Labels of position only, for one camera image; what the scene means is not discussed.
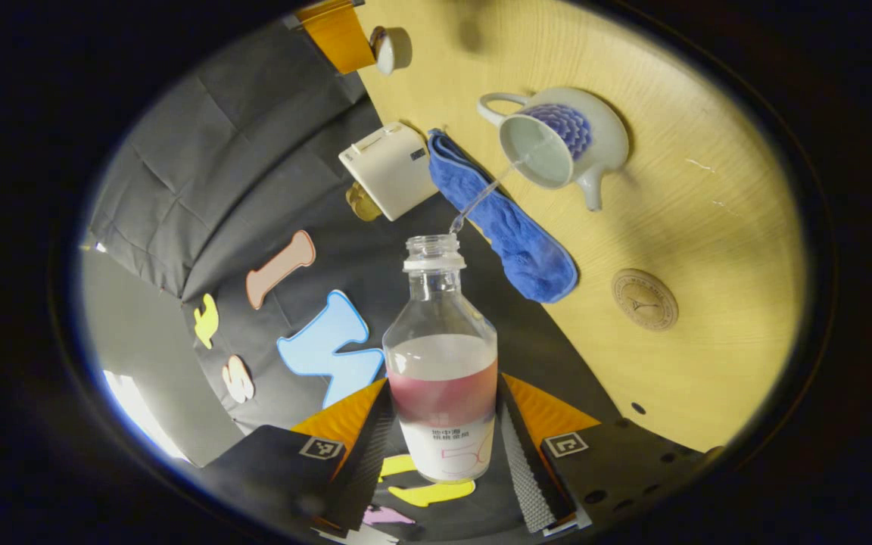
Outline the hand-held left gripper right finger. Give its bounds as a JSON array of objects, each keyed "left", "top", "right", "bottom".
[{"left": 497, "top": 373, "right": 717, "bottom": 534}]

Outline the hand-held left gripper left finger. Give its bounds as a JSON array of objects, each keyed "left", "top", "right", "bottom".
[{"left": 200, "top": 378, "right": 397, "bottom": 534}]

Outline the clear water bottle pink label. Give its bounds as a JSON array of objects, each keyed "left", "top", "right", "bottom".
[{"left": 383, "top": 234, "right": 499, "bottom": 484}]

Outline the round wooden coaster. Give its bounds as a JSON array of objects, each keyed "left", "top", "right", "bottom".
[{"left": 611, "top": 269, "right": 680, "bottom": 332}]

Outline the white teacup blue pattern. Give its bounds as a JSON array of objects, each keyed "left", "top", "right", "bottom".
[{"left": 477, "top": 86, "right": 631, "bottom": 212}]

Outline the white toaster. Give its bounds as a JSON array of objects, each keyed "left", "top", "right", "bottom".
[{"left": 338, "top": 121, "right": 439, "bottom": 222}]

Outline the toasted bread slice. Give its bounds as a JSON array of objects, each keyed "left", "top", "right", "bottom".
[{"left": 344, "top": 182, "right": 382, "bottom": 223}]

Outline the blue towel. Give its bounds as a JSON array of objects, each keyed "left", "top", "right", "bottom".
[{"left": 427, "top": 129, "right": 579, "bottom": 304}]

